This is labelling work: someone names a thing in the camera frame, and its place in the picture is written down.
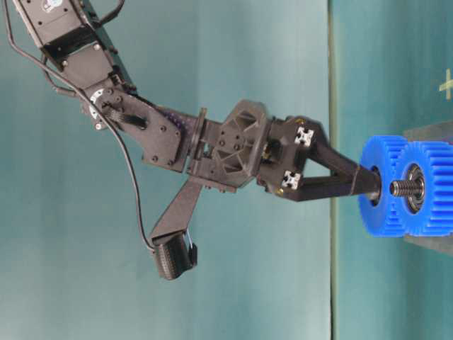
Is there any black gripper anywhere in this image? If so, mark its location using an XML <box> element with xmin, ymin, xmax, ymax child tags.
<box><xmin>186</xmin><ymin>100</ymin><xmax>381</xmax><ymax>202</ymax></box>

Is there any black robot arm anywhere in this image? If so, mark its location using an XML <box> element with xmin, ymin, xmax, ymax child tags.
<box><xmin>14</xmin><ymin>1</ymin><xmax>382</xmax><ymax>205</ymax></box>

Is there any near threaded steel shaft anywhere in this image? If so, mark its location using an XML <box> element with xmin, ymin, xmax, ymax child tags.
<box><xmin>389</xmin><ymin>180</ymin><xmax>423</xmax><ymax>197</ymax></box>

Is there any far blue plastic gear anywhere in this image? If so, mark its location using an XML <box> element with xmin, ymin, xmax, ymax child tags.
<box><xmin>358</xmin><ymin>135</ymin><xmax>408</xmax><ymax>237</ymax></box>

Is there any blue plastic gear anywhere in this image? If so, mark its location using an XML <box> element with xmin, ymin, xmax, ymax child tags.
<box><xmin>394</xmin><ymin>141</ymin><xmax>452</xmax><ymax>237</ymax></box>
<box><xmin>358</xmin><ymin>135</ymin><xmax>408</xmax><ymax>237</ymax></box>

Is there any near blue plastic gear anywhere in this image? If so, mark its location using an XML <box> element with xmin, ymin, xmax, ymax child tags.
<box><xmin>394</xmin><ymin>141</ymin><xmax>452</xmax><ymax>237</ymax></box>

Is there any grey metal base block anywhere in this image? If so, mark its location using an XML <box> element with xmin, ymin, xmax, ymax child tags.
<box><xmin>403</xmin><ymin>120</ymin><xmax>452</xmax><ymax>257</ymax></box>

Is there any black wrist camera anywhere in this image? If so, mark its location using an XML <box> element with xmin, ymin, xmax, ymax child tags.
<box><xmin>154</xmin><ymin>232</ymin><xmax>197</xmax><ymax>281</ymax></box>

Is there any black camera cable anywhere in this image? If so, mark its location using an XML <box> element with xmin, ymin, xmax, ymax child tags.
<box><xmin>4</xmin><ymin>0</ymin><xmax>156</xmax><ymax>253</ymax></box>

